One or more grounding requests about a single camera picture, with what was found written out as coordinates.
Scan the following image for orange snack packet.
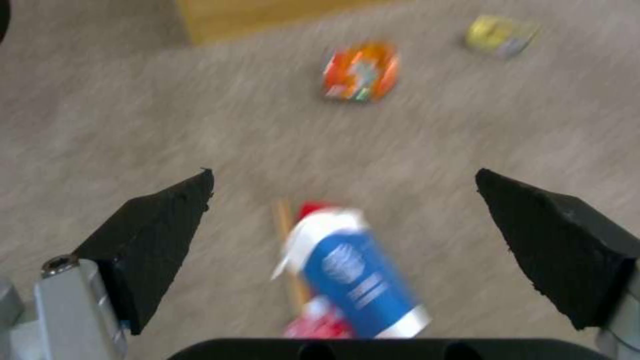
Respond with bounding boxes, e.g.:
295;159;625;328
319;41;402;104

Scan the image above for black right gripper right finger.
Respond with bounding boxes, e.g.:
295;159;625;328
474;167;640;360

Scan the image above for yellow crumpled packet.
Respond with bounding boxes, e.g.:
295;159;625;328
464;14;541;60

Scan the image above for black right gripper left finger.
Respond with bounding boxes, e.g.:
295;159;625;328
0;167;216;360

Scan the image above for light wooden cabinet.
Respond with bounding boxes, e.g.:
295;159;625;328
174;0;416;47

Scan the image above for blue and white paper cup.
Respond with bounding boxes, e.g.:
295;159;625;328
270;208;432;340

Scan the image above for red and white crumpled wrapper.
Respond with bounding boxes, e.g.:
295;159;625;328
282;296;357;340

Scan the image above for thin wooden stick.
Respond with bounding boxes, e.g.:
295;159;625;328
272;199;314;314

